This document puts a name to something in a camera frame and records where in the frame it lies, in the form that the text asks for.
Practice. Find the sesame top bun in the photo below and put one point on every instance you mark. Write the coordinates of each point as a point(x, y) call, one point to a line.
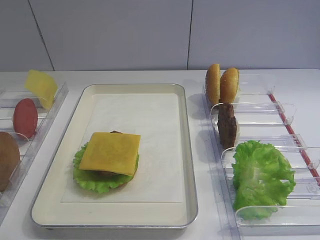
point(212, 83)

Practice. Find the meat patty on tray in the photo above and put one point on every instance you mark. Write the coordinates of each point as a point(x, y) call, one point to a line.
point(116, 132)

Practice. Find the cheese slice on burger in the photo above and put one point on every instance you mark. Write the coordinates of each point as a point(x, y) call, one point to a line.
point(111, 152)

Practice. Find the meat patty in rack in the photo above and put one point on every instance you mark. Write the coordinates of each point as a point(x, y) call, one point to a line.
point(227, 126)

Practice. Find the lettuce leaf on tray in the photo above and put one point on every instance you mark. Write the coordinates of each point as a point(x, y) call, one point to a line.
point(94, 180)

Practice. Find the lettuce leaf in rack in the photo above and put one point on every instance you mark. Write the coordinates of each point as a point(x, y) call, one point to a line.
point(262, 177)

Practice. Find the yellow cheese slice in rack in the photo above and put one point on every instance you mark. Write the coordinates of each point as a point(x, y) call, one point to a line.
point(42, 86)

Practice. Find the red tomato slice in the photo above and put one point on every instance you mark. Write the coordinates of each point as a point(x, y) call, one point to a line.
point(25, 118)

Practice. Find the white paper liner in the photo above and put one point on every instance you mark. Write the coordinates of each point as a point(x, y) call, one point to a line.
point(155, 117)

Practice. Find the clear right acrylic rack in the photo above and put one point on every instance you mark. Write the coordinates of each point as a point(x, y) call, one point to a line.
point(263, 117)

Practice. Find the clear acrylic rack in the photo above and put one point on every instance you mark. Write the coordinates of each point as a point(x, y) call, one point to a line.
point(28, 147)
point(263, 117)

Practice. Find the clear left acrylic rack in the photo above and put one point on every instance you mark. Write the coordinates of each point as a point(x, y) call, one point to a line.
point(28, 147)

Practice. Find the cream metal tray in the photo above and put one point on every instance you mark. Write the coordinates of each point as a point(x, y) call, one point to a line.
point(50, 211)

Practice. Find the brown bun in left rack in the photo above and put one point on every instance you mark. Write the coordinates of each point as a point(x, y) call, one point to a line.
point(9, 158)

